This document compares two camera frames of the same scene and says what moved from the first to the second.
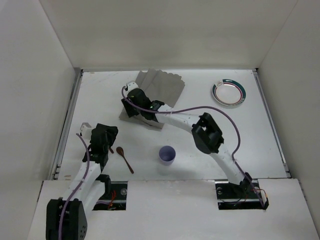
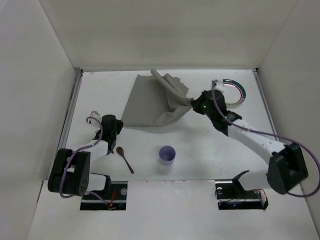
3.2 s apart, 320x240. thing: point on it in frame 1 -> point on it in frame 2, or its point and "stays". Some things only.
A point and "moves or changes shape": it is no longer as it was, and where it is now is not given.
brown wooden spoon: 120,151 stays
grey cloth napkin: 166,88 moves or changes shape
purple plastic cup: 167,155 stays
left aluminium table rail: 57,163 stays
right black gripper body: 128,107 -> 200,103
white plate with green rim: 229,92 stays
